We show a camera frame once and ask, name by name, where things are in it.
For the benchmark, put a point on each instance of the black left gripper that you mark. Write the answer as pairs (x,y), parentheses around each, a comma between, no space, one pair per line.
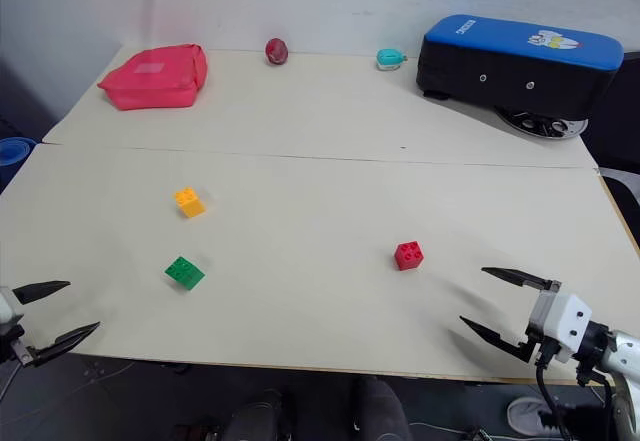
(12,343)

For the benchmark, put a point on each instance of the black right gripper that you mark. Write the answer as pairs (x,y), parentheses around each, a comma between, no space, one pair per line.
(540,347)

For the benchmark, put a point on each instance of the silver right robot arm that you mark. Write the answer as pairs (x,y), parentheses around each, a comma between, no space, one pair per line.
(622,361)

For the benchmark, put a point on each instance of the red toy brick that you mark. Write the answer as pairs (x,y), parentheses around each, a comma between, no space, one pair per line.
(407,257)

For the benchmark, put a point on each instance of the grey sneaker shoe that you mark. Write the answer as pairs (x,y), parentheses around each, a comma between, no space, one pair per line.
(532,415)

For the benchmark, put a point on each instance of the green toy brick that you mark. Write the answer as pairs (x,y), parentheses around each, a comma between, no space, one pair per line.
(184,273)

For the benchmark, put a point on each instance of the dark rounded shape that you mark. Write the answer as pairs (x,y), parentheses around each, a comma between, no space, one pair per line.
(262,416)
(377,408)

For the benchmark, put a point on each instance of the blue plastic cylinder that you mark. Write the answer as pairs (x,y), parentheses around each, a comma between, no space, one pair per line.
(14,151)

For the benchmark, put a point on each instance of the orange toy brick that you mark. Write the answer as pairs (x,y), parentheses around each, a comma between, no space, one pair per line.
(190,204)

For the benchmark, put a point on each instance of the round silver metal disc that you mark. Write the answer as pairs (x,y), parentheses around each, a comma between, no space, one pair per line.
(542,125)

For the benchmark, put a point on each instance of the blue and black padded case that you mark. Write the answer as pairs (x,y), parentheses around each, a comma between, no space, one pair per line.
(510,68)

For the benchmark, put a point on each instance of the pink fabric zip pouch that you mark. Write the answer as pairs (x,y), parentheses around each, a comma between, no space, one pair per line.
(155,78)

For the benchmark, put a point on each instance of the small teal round container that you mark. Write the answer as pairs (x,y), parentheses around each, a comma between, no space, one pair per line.
(388,58)

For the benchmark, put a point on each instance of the dark red round fruit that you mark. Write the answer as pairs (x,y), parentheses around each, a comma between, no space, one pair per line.
(276,51)

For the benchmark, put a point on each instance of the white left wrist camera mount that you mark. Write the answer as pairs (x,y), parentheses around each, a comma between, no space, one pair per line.
(6,308)

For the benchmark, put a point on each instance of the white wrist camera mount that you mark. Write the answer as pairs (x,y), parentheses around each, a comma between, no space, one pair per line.
(567,323)
(6,308)

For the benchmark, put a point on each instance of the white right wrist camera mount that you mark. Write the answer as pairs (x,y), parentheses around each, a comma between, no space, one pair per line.
(567,323)

